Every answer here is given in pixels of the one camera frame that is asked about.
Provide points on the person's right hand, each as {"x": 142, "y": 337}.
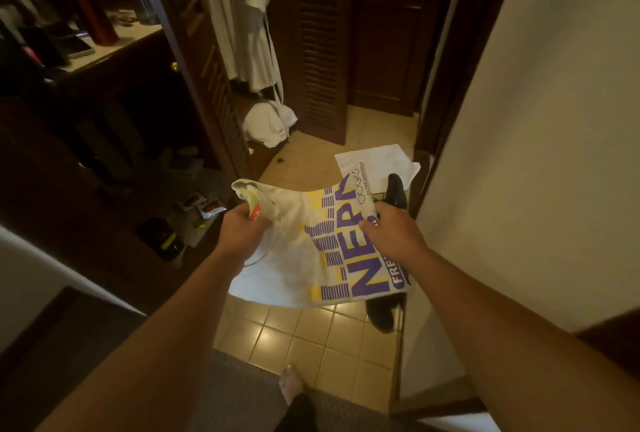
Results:
{"x": 395, "y": 235}

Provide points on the person's left hand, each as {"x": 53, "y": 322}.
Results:
{"x": 242, "y": 235}

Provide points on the white printed t-shirt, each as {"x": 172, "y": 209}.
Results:
{"x": 300, "y": 257}

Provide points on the dark wooden wardrobe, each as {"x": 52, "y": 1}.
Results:
{"x": 300, "y": 47}

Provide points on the person's left forearm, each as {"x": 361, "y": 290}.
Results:
{"x": 145, "y": 357}

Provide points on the person's right forearm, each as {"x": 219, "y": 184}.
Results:
{"x": 530, "y": 347}

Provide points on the person's left leg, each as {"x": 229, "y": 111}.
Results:
{"x": 295, "y": 397}

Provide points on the black shoe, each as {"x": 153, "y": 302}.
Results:
{"x": 380, "y": 312}
{"x": 396, "y": 190}

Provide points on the white red packet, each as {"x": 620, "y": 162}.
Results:
{"x": 200, "y": 215}

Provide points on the white floor towel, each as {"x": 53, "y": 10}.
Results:
{"x": 375, "y": 165}

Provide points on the dark wooden door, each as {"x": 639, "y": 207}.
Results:
{"x": 395, "y": 27}

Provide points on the white hanging robe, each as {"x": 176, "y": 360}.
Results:
{"x": 250, "y": 17}

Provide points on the wooden counter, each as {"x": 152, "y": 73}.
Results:
{"x": 110, "y": 47}

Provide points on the black phone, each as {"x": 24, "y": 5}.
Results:
{"x": 75, "y": 45}

